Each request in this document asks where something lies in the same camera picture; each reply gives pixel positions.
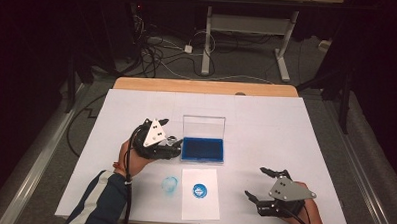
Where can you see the white power adapter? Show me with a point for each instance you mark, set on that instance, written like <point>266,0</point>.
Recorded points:
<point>188,49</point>

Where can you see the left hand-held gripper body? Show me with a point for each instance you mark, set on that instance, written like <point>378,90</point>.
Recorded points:
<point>154,133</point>

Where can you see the grey table grommet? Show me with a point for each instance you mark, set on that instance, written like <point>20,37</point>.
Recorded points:
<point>240,93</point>

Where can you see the person's right hand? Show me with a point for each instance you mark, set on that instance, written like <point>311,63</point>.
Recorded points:
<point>311,216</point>

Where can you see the white-legged desk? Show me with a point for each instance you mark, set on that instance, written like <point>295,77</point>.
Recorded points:
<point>207,42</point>

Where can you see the white paper sheet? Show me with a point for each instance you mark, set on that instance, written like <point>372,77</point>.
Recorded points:
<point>191,208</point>

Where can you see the wooden table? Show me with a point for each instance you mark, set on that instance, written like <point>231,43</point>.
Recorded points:
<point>187,86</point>

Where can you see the white power strip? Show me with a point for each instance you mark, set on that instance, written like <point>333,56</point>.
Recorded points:
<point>325,45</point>

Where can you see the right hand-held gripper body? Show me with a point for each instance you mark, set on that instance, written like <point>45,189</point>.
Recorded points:
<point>289,190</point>

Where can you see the black stand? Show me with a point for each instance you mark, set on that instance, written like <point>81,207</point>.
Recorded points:
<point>345,107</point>
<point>70,87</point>

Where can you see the person's left hand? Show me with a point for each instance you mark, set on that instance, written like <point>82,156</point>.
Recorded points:
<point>131,161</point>

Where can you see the metal floor rail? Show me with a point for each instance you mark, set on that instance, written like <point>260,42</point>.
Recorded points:
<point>41,160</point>
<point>371,201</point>

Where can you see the blue ink pad box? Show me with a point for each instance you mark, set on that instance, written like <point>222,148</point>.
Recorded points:
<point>202,148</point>

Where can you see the large white table cover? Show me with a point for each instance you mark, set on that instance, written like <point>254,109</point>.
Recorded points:
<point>269,127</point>

